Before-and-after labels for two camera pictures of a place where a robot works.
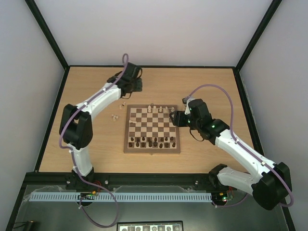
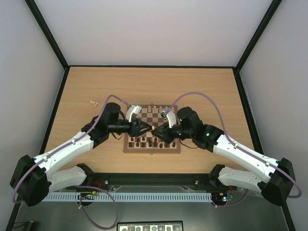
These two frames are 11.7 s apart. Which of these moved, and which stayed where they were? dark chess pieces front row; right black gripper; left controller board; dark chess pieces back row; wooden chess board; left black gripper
Moved: left black gripper; right black gripper
Stayed: wooden chess board; dark chess pieces back row; dark chess pieces front row; left controller board
